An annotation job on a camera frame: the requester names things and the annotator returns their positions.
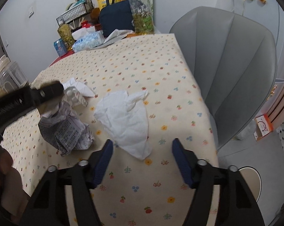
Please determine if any white paper napkin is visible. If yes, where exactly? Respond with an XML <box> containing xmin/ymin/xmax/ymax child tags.
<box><xmin>62</xmin><ymin>78</ymin><xmax>95</xmax><ymax>97</ymax></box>

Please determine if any small clear plastic bottle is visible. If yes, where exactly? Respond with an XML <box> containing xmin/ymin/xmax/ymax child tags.
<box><xmin>63</xmin><ymin>87</ymin><xmax>88</xmax><ymax>107</ymax></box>

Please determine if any grey upholstered chair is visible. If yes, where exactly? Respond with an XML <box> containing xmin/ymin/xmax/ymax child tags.
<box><xmin>170</xmin><ymin>7</ymin><xmax>277</xmax><ymax>149</ymax></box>

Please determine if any large clear water jug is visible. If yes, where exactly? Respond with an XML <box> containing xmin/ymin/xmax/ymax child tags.
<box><xmin>0</xmin><ymin>55</ymin><xmax>29</xmax><ymax>93</ymax></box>

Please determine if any navy lunch bag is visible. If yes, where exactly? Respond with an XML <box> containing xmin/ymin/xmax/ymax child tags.
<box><xmin>100</xmin><ymin>0</ymin><xmax>135</xmax><ymax>38</ymax></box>

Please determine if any printed paper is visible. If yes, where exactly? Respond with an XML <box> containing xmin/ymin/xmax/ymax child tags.
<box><xmin>38</xmin><ymin>102</ymin><xmax>94</xmax><ymax>157</ymax></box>

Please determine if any black wire basket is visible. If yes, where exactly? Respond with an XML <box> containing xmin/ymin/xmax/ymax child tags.
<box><xmin>56</xmin><ymin>3</ymin><xmax>91</xmax><ymax>24</ymax></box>

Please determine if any large tea bottle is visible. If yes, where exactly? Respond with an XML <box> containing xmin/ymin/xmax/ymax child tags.
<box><xmin>129</xmin><ymin>0</ymin><xmax>154</xmax><ymax>35</ymax></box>

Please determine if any orange white cardboard box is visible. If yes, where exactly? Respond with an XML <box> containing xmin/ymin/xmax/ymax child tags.
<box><xmin>253</xmin><ymin>114</ymin><xmax>273</xmax><ymax>141</ymax></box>

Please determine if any blue soda can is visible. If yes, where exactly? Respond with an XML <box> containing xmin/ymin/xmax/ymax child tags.
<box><xmin>54</xmin><ymin>38</ymin><xmax>68</xmax><ymax>57</ymax></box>

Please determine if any cream trash bin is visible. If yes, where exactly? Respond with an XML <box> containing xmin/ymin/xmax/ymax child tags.
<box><xmin>239</xmin><ymin>166</ymin><xmax>262</xmax><ymax>202</ymax></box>

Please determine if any person's left hand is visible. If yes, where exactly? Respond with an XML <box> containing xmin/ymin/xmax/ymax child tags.
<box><xmin>0</xmin><ymin>148</ymin><xmax>22</xmax><ymax>208</ymax></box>

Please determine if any floral cream tablecloth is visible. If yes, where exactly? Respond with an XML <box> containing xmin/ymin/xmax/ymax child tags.
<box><xmin>2</xmin><ymin>34</ymin><xmax>218</xmax><ymax>225</ymax></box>

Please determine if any small tea bottle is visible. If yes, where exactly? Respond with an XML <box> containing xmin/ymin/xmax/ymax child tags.
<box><xmin>58</xmin><ymin>20</ymin><xmax>74</xmax><ymax>50</ymax></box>

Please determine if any white tissue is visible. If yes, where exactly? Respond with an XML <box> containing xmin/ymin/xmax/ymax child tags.
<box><xmin>94</xmin><ymin>90</ymin><xmax>152</xmax><ymax>160</ymax></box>

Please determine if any blue tissue pack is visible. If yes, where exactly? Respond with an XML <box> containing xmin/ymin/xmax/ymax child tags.
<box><xmin>72</xmin><ymin>27</ymin><xmax>105</xmax><ymax>53</ymax></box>

